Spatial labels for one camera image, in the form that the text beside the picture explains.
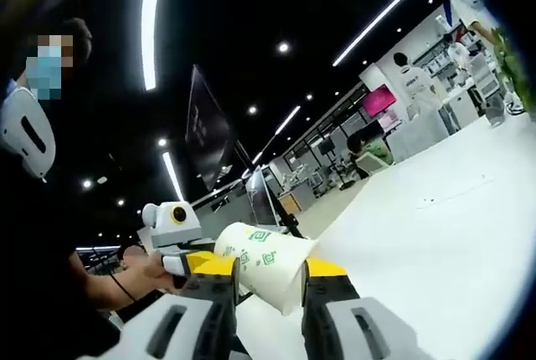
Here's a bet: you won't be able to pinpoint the white chest device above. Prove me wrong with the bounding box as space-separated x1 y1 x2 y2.
0 85 57 183

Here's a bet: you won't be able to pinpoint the dark display panel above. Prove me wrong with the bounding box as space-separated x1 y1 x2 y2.
186 64 242 192

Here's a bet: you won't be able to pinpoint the person's head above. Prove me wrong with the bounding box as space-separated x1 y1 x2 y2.
8 16 93 104

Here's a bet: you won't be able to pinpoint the curved ceiling light strip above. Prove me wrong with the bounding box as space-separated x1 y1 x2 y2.
332 0 432 67

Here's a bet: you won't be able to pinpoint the silver laptop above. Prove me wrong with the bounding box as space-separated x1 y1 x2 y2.
245 165 281 231

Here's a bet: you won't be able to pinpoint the white paper cup green print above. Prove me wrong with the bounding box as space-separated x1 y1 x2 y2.
214 221 319 317

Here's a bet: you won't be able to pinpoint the black tripod stand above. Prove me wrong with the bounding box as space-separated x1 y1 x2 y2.
317 137 357 192

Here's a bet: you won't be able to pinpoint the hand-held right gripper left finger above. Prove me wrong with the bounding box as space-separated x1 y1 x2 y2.
119 257 242 360

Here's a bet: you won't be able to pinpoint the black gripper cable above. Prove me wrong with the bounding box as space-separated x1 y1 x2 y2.
90 246 136 303

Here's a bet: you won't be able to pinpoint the pink screen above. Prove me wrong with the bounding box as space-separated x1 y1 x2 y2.
362 86 397 117

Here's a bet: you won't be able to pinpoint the round ceiling spotlights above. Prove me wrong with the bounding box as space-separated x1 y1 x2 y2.
81 0 348 208

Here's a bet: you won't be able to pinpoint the straight ceiling light strip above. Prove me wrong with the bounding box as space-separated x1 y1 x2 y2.
274 105 302 135
161 151 185 202
141 0 168 91

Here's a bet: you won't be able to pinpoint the person's black shirt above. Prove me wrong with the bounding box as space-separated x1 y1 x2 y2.
0 79 122 360

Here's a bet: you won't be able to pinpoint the green potted plant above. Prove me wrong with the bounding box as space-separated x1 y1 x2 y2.
489 27 536 122

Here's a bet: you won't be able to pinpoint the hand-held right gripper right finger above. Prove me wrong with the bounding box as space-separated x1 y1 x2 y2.
300 257 424 360

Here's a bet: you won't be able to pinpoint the wooden cabinet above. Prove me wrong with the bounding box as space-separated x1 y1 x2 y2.
278 183 315 214

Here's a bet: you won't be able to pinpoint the grey round device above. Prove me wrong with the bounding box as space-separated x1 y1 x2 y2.
484 95 506 126

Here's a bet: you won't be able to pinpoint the shelf of white storage boxes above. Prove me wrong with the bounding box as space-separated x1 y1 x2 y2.
422 35 495 85

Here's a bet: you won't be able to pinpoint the person's left hand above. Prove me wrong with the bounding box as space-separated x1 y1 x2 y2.
136 253 173 294

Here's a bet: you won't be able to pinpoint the black desk stand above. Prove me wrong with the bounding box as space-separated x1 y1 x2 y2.
276 198 306 239

